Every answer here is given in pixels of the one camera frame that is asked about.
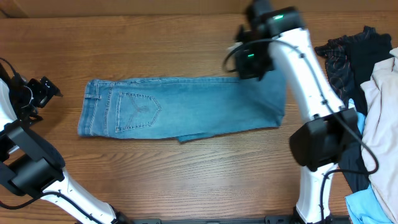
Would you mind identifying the light blue denim jeans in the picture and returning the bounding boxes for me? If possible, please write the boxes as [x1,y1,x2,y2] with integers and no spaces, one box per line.
[78,69,286,142]

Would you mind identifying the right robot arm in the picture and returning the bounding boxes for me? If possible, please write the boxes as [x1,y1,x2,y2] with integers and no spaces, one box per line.
[230,1,358,223]

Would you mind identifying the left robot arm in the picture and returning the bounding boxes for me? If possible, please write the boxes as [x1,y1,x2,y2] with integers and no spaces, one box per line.
[1,68,132,224]

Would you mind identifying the black patterned garment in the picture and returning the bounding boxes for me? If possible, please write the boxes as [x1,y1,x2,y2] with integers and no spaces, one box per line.
[315,26,392,115]

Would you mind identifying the dark navy garment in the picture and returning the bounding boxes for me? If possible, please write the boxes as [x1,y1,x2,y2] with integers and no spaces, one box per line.
[338,141,369,193]

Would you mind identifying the pale pink garment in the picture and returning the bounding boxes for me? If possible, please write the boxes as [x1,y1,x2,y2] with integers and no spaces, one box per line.
[361,48,397,223]

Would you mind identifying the light blue shirt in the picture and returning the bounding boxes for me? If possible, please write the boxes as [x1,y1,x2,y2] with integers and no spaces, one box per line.
[344,98,394,224]

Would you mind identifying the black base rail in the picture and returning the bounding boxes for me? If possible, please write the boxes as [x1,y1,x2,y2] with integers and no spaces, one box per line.
[124,212,352,224]

